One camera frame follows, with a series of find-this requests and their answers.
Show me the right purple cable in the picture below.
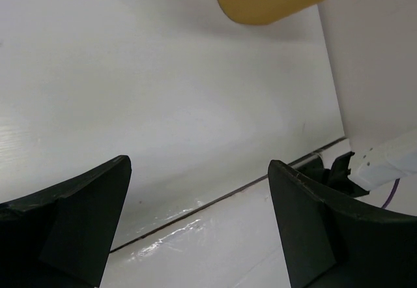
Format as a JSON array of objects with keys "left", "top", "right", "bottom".
[{"left": 381, "top": 179, "right": 401, "bottom": 209}]

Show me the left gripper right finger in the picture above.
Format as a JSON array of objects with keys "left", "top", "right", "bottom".
[{"left": 268, "top": 160, "right": 416, "bottom": 287}]

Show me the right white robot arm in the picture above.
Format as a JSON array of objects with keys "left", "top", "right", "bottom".
[{"left": 326, "top": 130, "right": 416, "bottom": 197}]

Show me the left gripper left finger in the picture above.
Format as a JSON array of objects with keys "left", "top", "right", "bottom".
[{"left": 1, "top": 155, "right": 132, "bottom": 287}]

